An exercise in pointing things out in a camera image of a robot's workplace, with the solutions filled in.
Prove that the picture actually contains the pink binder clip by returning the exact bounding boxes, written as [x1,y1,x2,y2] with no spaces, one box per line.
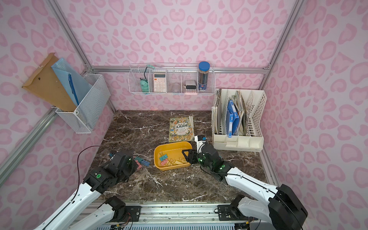
[136,161,142,170]

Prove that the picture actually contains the blue binder clip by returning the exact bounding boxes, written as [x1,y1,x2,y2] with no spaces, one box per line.
[141,160,150,167]

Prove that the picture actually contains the yellow plastic storage tray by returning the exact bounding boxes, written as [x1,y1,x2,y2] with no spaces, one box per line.
[154,141,192,171]

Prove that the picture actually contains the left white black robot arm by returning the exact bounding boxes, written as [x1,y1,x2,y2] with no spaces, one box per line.
[36,150,138,230]

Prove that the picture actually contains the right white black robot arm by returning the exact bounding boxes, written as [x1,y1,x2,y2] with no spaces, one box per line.
[182,135,308,230]

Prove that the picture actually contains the illustrated children's history book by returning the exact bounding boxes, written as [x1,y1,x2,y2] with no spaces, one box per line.
[169,116,195,143]

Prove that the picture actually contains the blue file folder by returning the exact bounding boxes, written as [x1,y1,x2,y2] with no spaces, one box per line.
[225,100,239,138]

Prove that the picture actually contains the white plastic file organizer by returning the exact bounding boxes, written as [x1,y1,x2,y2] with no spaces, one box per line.
[211,89,267,152]

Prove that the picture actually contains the papers in file organizer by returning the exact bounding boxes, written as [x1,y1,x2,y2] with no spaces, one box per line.
[211,89,248,137]

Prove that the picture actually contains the small digital clock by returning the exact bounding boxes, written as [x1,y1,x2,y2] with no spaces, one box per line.
[185,80,197,94]

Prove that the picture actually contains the clear glass cup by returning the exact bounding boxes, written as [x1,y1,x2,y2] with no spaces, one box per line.
[172,83,182,94]

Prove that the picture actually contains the light blue document folder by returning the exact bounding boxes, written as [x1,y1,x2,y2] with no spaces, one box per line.
[51,58,92,106]

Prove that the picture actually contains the blue pen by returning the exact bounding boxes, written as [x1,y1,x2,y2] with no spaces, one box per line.
[68,73,79,106]

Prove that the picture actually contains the blue lid pencil tube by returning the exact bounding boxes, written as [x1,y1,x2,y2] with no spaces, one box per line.
[198,61,210,91]

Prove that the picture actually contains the white desk calculator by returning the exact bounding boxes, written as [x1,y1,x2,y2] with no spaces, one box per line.
[153,73,166,93]

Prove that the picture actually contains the brown kraft envelope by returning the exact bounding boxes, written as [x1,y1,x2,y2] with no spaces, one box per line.
[22,53,77,112]

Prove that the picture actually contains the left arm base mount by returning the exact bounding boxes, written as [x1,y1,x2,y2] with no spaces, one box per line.
[99,196,142,223]

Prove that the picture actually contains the white mesh wall basket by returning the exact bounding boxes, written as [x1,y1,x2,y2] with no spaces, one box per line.
[56,74,111,134]

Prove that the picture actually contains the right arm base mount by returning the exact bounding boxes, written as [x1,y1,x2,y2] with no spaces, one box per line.
[214,195,258,221]

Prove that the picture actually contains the white wire wall shelf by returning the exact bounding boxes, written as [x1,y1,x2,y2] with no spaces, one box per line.
[128,63,216,95]

